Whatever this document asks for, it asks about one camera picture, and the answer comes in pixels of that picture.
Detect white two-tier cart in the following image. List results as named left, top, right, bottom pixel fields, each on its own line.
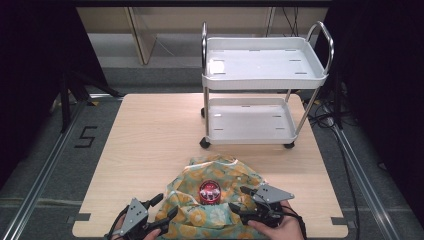
left=199, top=20, right=335, bottom=150

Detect person's right hand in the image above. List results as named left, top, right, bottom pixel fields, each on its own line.
left=247, top=199, right=306, bottom=240

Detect green yellow patterned cloth bag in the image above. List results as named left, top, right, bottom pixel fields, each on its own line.
left=155, top=153, right=270, bottom=240

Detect black floor cables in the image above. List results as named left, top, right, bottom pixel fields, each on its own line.
left=307, top=99, right=362, bottom=240

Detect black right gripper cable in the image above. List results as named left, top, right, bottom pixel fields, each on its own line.
left=281, top=204, right=308, bottom=240

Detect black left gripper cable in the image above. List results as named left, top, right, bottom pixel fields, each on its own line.
left=104, top=205, right=130, bottom=240

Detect red round can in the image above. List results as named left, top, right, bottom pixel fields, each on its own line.
left=198, top=179, right=222, bottom=205

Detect wooden board panel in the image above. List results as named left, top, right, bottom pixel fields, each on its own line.
left=124, top=7, right=158, bottom=66

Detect metal floor rail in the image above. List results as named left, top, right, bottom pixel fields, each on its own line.
left=331, top=125, right=403, bottom=240
left=0, top=95, right=88, bottom=240

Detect person's left hand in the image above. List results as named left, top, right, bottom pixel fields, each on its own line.
left=111, top=214, right=162, bottom=240

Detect black tripod stand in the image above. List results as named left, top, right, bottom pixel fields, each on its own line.
left=59, top=70, right=123, bottom=134

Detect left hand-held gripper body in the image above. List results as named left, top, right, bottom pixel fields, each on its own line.
left=113, top=197, right=170, bottom=240

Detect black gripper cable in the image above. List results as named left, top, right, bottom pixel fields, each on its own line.
left=104, top=205, right=130, bottom=240
left=281, top=204, right=308, bottom=240

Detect black hanging cables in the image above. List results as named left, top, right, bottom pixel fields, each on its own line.
left=281, top=6, right=300, bottom=38

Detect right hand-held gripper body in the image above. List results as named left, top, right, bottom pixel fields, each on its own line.
left=238, top=183, right=296, bottom=229

